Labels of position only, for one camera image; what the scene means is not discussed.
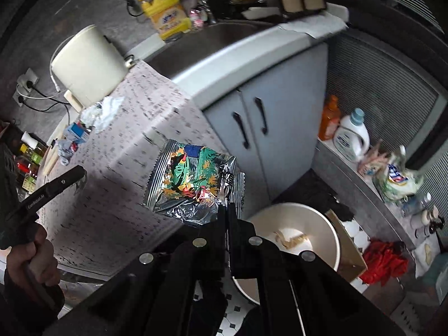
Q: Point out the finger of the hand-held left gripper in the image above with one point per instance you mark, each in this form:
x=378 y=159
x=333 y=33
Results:
x=64 y=181

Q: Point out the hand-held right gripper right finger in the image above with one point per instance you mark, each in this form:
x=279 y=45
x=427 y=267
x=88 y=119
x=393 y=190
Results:
x=238 y=238

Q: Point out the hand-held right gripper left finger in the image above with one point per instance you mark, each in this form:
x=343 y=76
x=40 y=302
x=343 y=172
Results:
x=218 y=231

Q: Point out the beige trash bin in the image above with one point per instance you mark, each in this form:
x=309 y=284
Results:
x=280 y=224

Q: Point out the blue white medicine box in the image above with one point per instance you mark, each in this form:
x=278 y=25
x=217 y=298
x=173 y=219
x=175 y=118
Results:
x=77 y=133

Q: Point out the foil snack packet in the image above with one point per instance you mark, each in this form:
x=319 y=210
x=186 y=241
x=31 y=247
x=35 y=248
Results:
x=189 y=178

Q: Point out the plastic wrappers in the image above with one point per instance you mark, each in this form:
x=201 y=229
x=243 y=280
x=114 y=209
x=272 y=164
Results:
x=105 y=112

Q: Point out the person's left forearm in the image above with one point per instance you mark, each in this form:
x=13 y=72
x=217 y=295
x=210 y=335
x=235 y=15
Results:
x=17 y=308

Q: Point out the person's left hand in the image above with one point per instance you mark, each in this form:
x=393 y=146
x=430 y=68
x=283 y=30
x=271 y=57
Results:
x=38 y=255

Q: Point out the wooden spatula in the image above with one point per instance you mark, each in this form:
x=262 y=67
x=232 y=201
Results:
x=51 y=159

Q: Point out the crumpled grey wrapper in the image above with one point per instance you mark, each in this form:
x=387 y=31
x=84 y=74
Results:
x=66 y=152

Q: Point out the row of condiment bottles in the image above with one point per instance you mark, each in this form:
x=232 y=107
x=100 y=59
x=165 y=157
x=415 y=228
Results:
x=28 y=161

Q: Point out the patterned tablecloth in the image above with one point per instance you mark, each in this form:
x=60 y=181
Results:
x=115 y=168

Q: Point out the food scraps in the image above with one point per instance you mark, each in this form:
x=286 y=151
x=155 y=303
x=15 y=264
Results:
x=290 y=241

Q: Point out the brown cardboard box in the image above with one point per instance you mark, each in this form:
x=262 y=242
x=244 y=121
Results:
x=350 y=255

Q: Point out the grey stone ledge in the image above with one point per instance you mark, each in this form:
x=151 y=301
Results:
x=336 y=171

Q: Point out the grey sink cabinet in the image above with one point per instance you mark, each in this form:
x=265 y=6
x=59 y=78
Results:
x=290 y=105

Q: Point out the red plastic bag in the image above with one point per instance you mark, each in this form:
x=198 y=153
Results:
x=381 y=259

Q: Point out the pink patterned bag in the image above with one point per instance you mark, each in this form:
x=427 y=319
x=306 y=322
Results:
x=369 y=166

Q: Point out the orange bottle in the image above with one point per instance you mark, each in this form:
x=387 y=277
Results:
x=329 y=119

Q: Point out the white laundry detergent bottle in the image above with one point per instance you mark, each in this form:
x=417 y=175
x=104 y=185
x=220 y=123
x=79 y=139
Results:
x=350 y=136

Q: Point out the green white plastic bag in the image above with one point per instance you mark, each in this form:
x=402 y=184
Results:
x=395 y=182

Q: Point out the clear plastic bottle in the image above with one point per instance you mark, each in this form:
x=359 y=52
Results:
x=414 y=203

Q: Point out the small white cap bottle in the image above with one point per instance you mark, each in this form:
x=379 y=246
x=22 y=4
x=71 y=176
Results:
x=428 y=215

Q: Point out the steel sink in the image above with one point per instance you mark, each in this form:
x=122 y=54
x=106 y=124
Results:
x=217 y=38

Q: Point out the small dark bottle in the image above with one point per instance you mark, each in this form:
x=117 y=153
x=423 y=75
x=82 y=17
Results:
x=430 y=229

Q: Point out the yellow detergent bottle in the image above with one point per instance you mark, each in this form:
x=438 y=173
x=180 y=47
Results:
x=168 y=15

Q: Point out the teal box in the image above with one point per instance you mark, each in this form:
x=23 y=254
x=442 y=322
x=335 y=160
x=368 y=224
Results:
x=437 y=273

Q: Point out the ribbed sliding door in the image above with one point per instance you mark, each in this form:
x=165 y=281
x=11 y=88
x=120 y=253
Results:
x=378 y=77

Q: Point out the metal faucet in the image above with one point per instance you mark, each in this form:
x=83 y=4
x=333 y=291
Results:
x=210 y=14

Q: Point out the wall socket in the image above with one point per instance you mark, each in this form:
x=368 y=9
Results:
x=28 y=77
x=19 y=98

